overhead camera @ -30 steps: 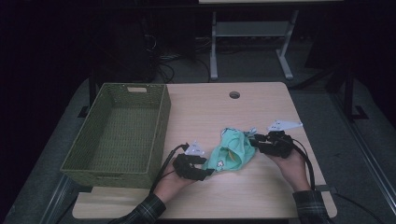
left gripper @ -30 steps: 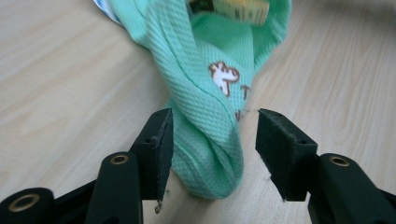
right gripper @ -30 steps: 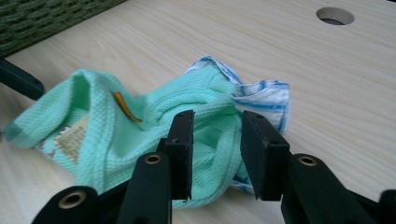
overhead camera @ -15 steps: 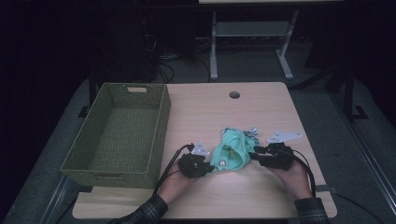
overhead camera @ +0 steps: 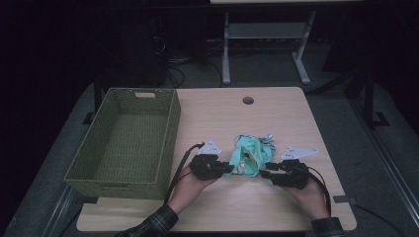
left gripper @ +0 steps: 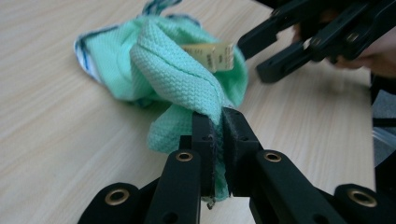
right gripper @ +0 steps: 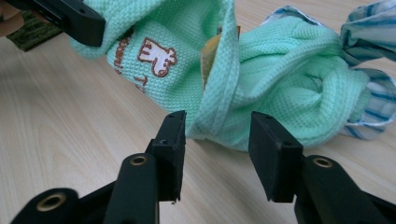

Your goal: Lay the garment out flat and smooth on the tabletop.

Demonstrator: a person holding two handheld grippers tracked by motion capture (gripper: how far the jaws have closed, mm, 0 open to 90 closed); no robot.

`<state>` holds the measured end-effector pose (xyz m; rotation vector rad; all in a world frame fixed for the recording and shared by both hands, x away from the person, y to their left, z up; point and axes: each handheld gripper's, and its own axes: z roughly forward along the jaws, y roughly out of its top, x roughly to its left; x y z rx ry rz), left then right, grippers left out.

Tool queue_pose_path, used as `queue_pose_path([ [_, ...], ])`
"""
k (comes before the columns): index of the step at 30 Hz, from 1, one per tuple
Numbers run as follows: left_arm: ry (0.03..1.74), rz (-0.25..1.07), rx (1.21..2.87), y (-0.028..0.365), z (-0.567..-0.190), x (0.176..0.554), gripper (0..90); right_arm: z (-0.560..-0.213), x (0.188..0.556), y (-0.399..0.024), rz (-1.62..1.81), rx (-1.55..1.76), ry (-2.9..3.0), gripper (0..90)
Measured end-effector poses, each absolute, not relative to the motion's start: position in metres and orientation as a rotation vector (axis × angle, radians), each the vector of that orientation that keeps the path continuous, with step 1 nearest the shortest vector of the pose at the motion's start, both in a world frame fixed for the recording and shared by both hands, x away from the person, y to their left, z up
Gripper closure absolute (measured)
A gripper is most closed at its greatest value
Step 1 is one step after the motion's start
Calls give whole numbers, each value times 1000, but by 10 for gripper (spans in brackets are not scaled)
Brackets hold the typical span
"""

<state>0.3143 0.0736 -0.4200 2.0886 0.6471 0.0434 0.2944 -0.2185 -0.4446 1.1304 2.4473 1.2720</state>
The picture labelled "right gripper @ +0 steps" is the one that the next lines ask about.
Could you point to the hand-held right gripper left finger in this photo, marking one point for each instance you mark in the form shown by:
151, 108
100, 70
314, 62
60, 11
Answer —
168, 155

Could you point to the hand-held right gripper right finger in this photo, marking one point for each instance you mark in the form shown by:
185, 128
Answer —
277, 161

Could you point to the green woven basket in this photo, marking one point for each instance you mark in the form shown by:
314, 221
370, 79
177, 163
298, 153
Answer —
34, 34

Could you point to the mint green baby garment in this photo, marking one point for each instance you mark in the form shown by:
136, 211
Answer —
267, 81

